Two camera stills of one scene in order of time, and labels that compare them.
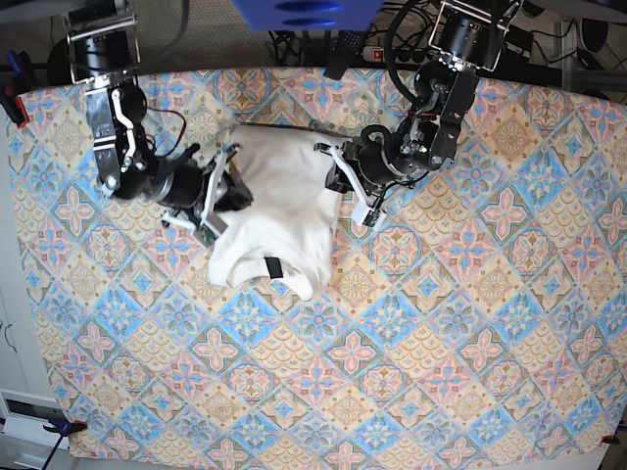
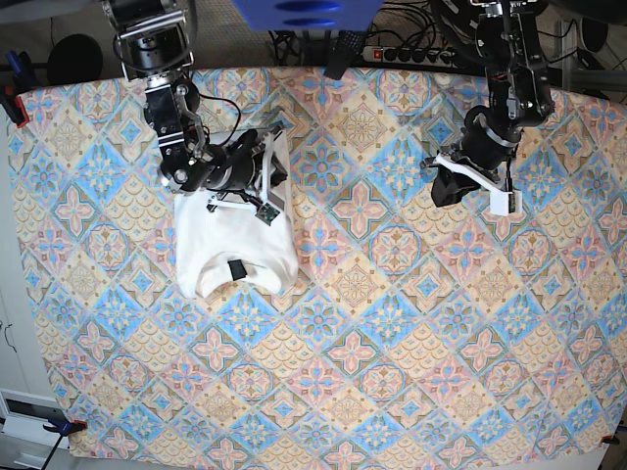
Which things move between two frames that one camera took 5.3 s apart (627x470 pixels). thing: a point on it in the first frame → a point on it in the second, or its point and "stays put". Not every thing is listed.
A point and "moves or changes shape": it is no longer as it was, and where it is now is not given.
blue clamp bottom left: [66, 428] stays put
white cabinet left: [28, 401] stays put
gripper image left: [227, 189] → [263, 163]
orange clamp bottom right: [608, 439] stays put
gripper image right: [349, 173] → [471, 164]
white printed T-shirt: [285, 234] moves or changes shape
